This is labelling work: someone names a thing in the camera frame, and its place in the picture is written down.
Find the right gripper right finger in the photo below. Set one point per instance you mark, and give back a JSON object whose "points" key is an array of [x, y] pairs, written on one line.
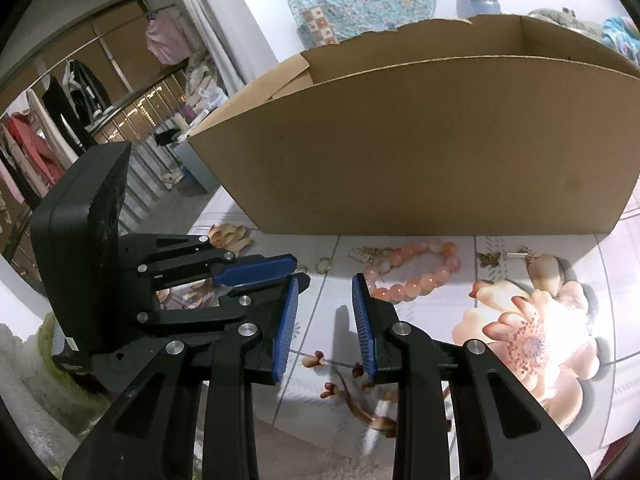
{"points": [[502, 432]]}

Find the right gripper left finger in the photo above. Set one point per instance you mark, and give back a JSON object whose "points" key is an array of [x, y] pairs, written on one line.
{"points": [[149, 431]]}

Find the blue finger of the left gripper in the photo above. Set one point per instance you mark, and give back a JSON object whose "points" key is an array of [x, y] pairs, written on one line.
{"points": [[254, 272]]}

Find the gold butterfly charm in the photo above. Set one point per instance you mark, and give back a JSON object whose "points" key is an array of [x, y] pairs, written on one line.
{"points": [[489, 259]]}

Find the black hanging jacket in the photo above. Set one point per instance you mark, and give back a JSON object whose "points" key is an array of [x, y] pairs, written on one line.
{"points": [[76, 104]]}

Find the white curtain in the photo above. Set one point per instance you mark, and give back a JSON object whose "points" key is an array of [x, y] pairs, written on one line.
{"points": [[233, 39]]}

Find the pink hanging garment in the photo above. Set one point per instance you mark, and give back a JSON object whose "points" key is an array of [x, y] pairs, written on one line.
{"points": [[166, 37]]}

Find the brown cardboard box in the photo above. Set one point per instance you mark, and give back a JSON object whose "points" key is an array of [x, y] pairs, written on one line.
{"points": [[501, 124]]}

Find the blue patterned blanket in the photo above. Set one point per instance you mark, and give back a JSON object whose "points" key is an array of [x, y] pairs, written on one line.
{"points": [[622, 35]]}

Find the gold chain pendant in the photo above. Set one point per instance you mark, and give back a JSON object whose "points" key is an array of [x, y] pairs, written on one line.
{"points": [[369, 255]]}

